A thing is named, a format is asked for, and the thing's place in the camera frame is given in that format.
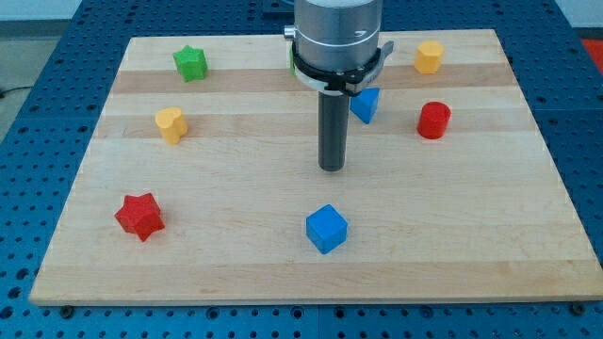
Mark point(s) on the green star block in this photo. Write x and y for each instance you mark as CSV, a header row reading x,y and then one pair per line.
x,y
190,63

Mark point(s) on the red star block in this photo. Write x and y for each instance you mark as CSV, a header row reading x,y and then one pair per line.
x,y
140,215

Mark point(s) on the black clamp ring mount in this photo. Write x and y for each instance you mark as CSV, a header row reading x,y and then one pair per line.
x,y
351,82

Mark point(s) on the yellow heart block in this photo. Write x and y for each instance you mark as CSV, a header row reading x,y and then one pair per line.
x,y
172,124

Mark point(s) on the blue triangle block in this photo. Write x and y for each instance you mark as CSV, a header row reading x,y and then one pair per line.
x,y
365,104

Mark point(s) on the red cylinder block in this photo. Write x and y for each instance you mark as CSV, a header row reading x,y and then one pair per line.
x,y
433,120

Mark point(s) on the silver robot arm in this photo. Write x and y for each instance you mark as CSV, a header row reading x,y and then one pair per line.
x,y
335,51

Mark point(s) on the blue cube block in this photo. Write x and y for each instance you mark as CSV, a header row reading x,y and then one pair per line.
x,y
326,229

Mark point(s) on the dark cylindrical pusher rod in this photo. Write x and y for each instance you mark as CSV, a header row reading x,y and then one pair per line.
x,y
333,117

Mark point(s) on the green block behind arm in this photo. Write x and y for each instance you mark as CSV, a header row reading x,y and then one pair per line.
x,y
292,66

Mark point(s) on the yellow hexagon block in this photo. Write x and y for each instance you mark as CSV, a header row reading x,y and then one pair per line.
x,y
429,54

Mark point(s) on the wooden board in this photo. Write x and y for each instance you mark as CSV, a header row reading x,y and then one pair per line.
x,y
477,215

